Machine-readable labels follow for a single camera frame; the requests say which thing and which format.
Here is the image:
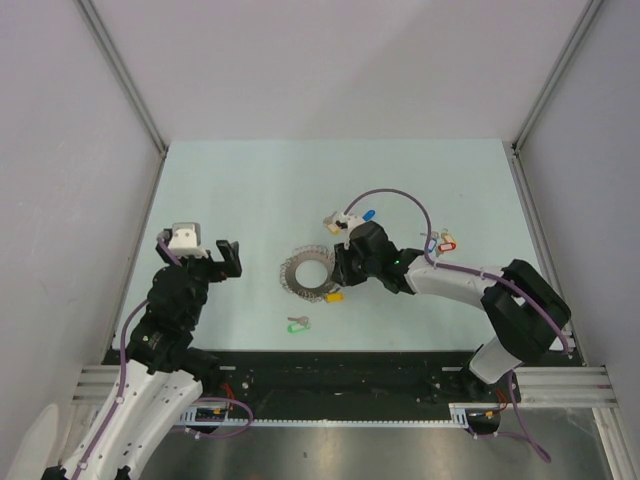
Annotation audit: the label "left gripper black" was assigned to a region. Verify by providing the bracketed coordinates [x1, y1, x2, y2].
[158, 238, 241, 325]

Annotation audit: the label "key with yellow tag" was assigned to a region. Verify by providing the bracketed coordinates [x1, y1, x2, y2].
[325, 292, 344, 303]
[323, 215, 341, 235]

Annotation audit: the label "round metal keyring disc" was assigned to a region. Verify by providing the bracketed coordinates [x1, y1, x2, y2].
[279, 245, 337, 303]

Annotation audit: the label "key with green tag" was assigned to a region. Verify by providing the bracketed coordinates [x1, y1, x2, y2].
[287, 316, 311, 334]

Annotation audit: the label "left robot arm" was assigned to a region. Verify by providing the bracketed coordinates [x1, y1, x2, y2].
[43, 239, 242, 479]

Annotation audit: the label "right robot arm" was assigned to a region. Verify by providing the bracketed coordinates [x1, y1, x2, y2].
[331, 216, 571, 401]

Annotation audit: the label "key with blue tag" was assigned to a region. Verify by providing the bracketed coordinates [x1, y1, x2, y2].
[362, 209, 375, 222]
[427, 231, 440, 254]

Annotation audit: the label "key with red tag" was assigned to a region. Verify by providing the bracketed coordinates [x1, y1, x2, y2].
[437, 229, 457, 253]

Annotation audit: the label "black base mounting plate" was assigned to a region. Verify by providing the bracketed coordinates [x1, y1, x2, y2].
[202, 351, 577, 421]

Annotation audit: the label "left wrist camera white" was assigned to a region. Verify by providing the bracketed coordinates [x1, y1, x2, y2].
[168, 222, 209, 258]

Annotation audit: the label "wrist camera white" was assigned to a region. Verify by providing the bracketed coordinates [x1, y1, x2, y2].
[332, 212, 365, 230]
[168, 222, 209, 258]

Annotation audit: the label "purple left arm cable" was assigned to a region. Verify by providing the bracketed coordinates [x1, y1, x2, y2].
[77, 229, 256, 474]

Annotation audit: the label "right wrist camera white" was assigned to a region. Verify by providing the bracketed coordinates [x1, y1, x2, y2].
[332, 212, 365, 230]

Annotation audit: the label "slotted cable duct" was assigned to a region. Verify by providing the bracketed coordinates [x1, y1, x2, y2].
[174, 403, 494, 427]

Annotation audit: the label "left aluminium frame post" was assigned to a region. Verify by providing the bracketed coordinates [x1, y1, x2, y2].
[73, 0, 168, 157]

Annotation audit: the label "aluminium frame post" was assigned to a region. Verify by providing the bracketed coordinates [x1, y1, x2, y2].
[73, 0, 168, 157]
[511, 0, 608, 153]

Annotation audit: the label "right aluminium frame post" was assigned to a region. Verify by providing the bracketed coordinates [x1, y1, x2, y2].
[511, 0, 608, 153]

